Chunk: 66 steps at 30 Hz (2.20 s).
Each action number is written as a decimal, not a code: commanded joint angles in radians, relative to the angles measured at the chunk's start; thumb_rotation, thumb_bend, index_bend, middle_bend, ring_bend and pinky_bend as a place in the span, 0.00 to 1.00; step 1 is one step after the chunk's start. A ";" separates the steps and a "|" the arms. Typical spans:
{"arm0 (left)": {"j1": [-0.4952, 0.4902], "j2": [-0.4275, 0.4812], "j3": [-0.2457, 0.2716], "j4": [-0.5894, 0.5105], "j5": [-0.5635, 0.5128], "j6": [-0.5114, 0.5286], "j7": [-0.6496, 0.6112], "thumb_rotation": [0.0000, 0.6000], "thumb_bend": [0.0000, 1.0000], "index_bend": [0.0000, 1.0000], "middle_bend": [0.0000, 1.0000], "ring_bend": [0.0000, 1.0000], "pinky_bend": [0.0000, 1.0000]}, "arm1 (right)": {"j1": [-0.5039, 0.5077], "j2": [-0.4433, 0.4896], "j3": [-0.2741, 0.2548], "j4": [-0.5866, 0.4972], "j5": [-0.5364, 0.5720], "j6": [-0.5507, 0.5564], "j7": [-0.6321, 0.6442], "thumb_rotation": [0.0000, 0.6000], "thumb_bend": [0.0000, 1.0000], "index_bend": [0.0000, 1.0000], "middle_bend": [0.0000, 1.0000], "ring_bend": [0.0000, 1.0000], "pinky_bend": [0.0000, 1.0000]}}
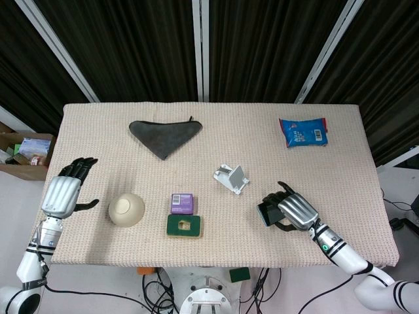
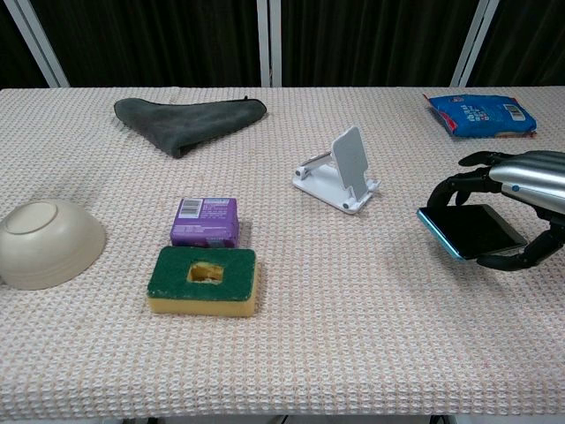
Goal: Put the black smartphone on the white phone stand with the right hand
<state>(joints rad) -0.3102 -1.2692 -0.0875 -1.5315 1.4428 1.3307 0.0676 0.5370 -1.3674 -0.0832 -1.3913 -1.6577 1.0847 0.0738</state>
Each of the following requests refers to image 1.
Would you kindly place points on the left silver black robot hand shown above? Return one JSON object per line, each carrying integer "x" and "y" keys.
{"x": 60, "y": 196}

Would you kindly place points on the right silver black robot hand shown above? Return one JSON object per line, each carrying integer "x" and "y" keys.
{"x": 298, "y": 209}

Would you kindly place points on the black smartphone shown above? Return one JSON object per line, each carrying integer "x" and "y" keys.
{"x": 270, "y": 216}

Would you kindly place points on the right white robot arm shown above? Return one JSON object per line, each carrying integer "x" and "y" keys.
{"x": 347, "y": 256}

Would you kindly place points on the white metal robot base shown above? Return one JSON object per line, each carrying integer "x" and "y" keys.
{"x": 206, "y": 297}

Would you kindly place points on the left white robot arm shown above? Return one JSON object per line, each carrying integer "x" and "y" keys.
{"x": 31, "y": 265}

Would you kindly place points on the white phone stand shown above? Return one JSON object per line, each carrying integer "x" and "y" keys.
{"x": 236, "y": 180}

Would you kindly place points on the cardboard box with clutter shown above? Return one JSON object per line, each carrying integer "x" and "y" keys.
{"x": 19, "y": 168}

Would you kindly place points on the beige upturned bowl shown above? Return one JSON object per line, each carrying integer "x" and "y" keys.
{"x": 126, "y": 211}

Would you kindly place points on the blue snack packet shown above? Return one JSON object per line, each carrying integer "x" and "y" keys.
{"x": 302, "y": 131}

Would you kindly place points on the green block under table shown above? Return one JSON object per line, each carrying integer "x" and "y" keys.
{"x": 239, "y": 275}

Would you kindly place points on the black device on floor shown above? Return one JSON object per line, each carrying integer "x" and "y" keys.
{"x": 397, "y": 225}

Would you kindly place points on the beige woven tablecloth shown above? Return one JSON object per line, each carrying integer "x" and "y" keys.
{"x": 229, "y": 131}

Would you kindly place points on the orange block under table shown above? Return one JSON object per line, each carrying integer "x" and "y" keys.
{"x": 145, "y": 271}

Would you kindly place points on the small purple box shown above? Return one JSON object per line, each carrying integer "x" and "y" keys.
{"x": 181, "y": 204}

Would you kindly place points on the grey triangular folded cloth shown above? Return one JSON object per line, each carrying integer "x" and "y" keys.
{"x": 163, "y": 137}

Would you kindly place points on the green yellow sponge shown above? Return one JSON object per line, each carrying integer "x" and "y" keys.
{"x": 175, "y": 229}

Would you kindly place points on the white partition frame post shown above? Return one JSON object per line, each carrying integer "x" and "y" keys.
{"x": 327, "y": 52}
{"x": 200, "y": 49}
{"x": 55, "y": 49}

